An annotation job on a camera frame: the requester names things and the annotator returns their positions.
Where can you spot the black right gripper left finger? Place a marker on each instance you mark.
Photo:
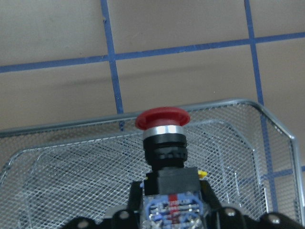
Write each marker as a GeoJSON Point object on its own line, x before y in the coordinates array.
{"type": "Point", "coordinates": [135, 198]}

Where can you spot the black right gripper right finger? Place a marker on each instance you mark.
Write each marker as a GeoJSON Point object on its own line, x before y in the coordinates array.
{"type": "Point", "coordinates": [209, 197]}

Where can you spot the red emergency stop button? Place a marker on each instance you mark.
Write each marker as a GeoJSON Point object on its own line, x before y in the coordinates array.
{"type": "Point", "coordinates": [172, 194]}

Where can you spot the silver wire mesh shelf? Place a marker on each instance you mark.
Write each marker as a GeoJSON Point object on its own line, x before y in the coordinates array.
{"type": "Point", "coordinates": [50, 174]}

